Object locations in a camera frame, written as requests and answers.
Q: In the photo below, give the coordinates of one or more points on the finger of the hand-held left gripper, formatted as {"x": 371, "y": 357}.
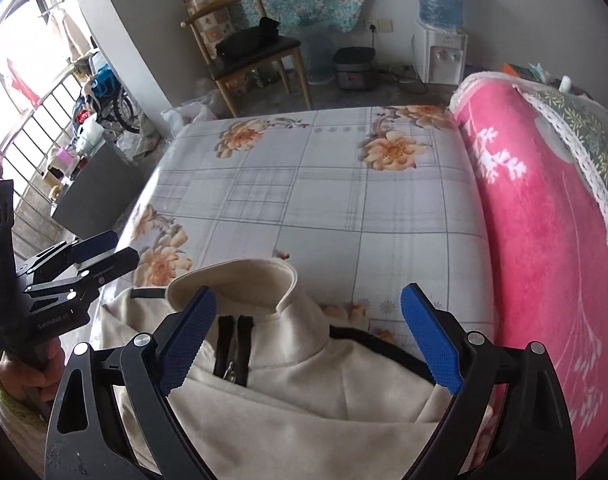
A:
{"x": 111, "y": 264}
{"x": 96, "y": 247}

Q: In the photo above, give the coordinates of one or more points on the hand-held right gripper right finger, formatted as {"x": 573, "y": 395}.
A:
{"x": 434, "y": 345}

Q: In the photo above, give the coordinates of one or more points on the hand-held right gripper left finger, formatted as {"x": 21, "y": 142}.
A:
{"x": 191, "y": 340}

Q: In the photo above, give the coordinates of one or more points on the cream zip jacket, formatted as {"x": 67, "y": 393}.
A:
{"x": 294, "y": 385}

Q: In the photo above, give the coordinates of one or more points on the person's left forearm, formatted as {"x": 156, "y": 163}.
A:
{"x": 9, "y": 410}

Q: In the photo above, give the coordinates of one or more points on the person's left hand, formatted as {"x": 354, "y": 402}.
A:
{"x": 31, "y": 380}

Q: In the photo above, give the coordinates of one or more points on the grey cabinet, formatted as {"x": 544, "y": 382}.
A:
{"x": 99, "y": 185}

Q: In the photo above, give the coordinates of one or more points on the metal window railing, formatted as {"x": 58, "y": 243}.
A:
{"x": 44, "y": 105}

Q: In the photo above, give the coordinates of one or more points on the pink patterned blanket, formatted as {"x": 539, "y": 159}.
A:
{"x": 549, "y": 240}

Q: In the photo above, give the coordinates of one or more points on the clear plastic bag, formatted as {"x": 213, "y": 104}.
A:
{"x": 194, "y": 110}

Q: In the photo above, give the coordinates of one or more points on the red hanging garment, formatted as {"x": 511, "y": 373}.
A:
{"x": 21, "y": 82}

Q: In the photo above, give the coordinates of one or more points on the floral grey bedsheet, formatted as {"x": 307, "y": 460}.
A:
{"x": 309, "y": 195}

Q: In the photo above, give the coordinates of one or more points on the cream hanging garment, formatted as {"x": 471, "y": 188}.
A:
{"x": 66, "y": 35}

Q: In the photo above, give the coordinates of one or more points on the wooden chair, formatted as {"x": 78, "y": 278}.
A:
{"x": 254, "y": 57}

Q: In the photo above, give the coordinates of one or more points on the black bag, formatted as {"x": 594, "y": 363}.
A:
{"x": 244, "y": 40}

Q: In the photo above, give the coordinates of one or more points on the grey floral lace-trimmed pillow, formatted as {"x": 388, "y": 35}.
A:
{"x": 579, "y": 130}

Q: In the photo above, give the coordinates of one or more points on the black rice cooker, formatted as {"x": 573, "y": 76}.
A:
{"x": 354, "y": 70}

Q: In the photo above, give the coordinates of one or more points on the white water dispenser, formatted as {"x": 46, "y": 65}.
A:
{"x": 434, "y": 55}

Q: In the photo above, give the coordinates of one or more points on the small white bottle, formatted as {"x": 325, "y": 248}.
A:
{"x": 565, "y": 84}

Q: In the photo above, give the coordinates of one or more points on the clear plastic container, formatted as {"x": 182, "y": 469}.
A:
{"x": 320, "y": 57}

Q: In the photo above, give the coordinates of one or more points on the wall socket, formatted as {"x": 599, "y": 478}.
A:
{"x": 379, "y": 25}

